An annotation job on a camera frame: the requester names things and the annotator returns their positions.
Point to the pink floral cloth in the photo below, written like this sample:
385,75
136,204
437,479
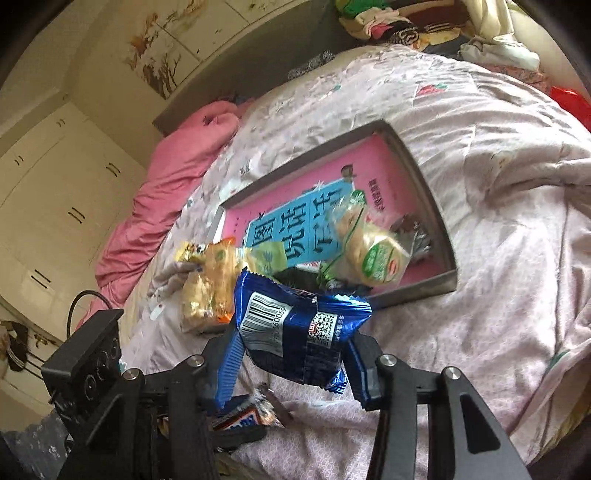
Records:
526,76

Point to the red plastic bag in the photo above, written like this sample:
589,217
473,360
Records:
575,104

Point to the brown cake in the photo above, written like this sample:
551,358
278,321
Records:
408,226

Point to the pink book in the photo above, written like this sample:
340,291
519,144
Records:
383,157

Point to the cream wardrobe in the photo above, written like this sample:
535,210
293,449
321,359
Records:
55,198

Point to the green-label round pastry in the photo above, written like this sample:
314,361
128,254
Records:
383,263

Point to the cream curtain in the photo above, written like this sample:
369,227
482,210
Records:
489,16

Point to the dark cardboard box tray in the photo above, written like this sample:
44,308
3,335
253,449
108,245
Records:
425,194

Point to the dark chocolate bar wrapper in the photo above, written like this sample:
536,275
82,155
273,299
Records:
244,410

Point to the white cloth bundle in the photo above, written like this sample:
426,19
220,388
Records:
503,53

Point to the grey bed headboard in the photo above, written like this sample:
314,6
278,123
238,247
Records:
231,78

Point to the tree wall painting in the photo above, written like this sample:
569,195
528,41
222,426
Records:
184,41

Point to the person's dark patterned clothing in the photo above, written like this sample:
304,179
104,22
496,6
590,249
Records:
27,447

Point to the orange cracker packet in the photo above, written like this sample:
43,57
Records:
207,286

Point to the pale yellow-green snack packet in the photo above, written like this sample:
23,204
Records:
270,258

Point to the blue foil snack packet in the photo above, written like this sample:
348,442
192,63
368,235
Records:
295,341

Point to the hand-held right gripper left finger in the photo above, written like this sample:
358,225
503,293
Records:
228,369

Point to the pink quilt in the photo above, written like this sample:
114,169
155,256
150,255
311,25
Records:
161,184

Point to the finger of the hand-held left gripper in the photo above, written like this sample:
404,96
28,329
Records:
240,439

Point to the pile of folded clothes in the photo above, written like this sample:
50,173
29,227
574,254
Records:
397,21

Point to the dark patterned pillow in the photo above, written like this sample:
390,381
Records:
311,64

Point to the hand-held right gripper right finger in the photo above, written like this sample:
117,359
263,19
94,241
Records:
367,378

